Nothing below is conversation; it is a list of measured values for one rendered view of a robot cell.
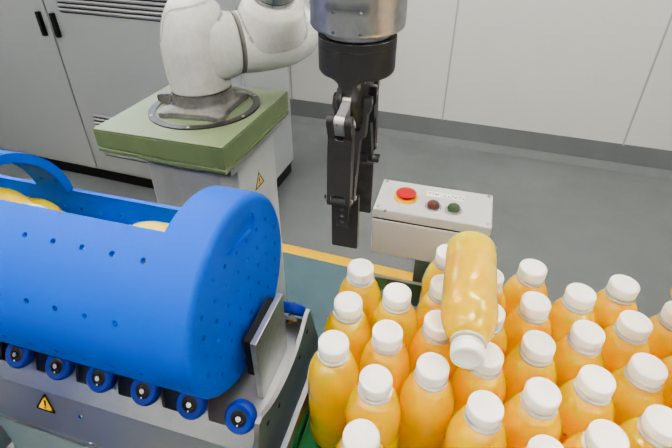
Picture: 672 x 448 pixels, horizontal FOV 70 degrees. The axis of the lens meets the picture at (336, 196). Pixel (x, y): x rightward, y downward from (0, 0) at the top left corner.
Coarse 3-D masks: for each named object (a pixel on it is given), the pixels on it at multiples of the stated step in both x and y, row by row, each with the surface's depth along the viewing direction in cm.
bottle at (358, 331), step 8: (328, 320) 67; (336, 320) 66; (344, 320) 65; (352, 320) 65; (360, 320) 66; (368, 320) 68; (328, 328) 66; (336, 328) 65; (344, 328) 65; (352, 328) 65; (360, 328) 65; (368, 328) 67; (352, 336) 65; (360, 336) 65; (368, 336) 67; (352, 344) 65; (360, 344) 66; (352, 352) 66; (360, 352) 66
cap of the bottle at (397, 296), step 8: (392, 288) 67; (400, 288) 67; (408, 288) 67; (384, 296) 66; (392, 296) 66; (400, 296) 66; (408, 296) 66; (392, 304) 65; (400, 304) 65; (408, 304) 66
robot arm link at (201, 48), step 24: (168, 0) 112; (192, 0) 109; (168, 24) 109; (192, 24) 109; (216, 24) 112; (168, 48) 112; (192, 48) 111; (216, 48) 113; (240, 48) 116; (168, 72) 116; (192, 72) 114; (216, 72) 116; (240, 72) 121; (192, 96) 117
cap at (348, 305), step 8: (336, 296) 66; (344, 296) 66; (352, 296) 66; (336, 304) 64; (344, 304) 64; (352, 304) 64; (360, 304) 64; (336, 312) 65; (344, 312) 63; (352, 312) 63; (360, 312) 65
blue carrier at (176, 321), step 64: (64, 192) 87; (256, 192) 67; (0, 256) 59; (64, 256) 57; (128, 256) 56; (192, 256) 55; (256, 256) 69; (0, 320) 61; (64, 320) 57; (128, 320) 55; (192, 320) 53; (192, 384) 57
